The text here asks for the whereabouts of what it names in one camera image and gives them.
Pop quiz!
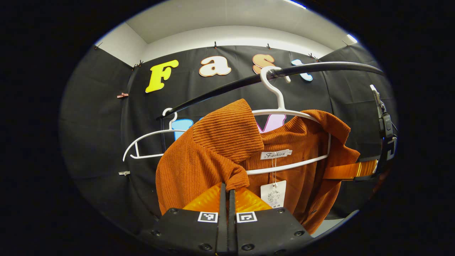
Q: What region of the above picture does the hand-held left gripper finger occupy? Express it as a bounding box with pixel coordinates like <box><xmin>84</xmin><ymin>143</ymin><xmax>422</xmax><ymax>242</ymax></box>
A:
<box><xmin>227</xmin><ymin>187</ymin><xmax>315</xmax><ymax>256</ymax></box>
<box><xmin>139</xmin><ymin>182</ymin><xmax>228</xmax><ymax>256</ymax></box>

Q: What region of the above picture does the large ceiling light panel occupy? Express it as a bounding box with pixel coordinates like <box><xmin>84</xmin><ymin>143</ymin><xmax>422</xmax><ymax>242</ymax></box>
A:
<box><xmin>283</xmin><ymin>0</ymin><xmax>307</xmax><ymax>10</ymax></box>

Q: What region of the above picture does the black backdrop cloth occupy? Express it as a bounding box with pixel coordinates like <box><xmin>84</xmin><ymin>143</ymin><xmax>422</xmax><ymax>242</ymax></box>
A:
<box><xmin>59</xmin><ymin>43</ymin><xmax>397</xmax><ymax>231</ymax></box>

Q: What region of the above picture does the black clothes rack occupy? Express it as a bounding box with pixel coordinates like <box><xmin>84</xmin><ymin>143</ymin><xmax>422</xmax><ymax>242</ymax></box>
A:
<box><xmin>156</xmin><ymin>61</ymin><xmax>384</xmax><ymax>153</ymax></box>

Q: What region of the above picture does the row of black cloth clips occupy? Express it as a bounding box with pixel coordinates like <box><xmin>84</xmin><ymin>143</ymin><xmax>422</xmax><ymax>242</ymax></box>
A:
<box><xmin>93</xmin><ymin>40</ymin><xmax>352</xmax><ymax>70</ymax></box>

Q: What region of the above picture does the orange corduroy shirt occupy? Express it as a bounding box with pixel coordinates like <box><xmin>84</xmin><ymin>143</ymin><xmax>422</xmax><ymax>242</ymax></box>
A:
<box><xmin>155</xmin><ymin>98</ymin><xmax>361</xmax><ymax>235</ymax></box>

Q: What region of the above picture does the white plastic hanger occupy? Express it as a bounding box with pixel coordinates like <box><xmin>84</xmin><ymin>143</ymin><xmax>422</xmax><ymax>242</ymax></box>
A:
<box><xmin>245</xmin><ymin>66</ymin><xmax>332</xmax><ymax>175</ymax></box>
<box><xmin>123</xmin><ymin>108</ymin><xmax>187</xmax><ymax>162</ymax></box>

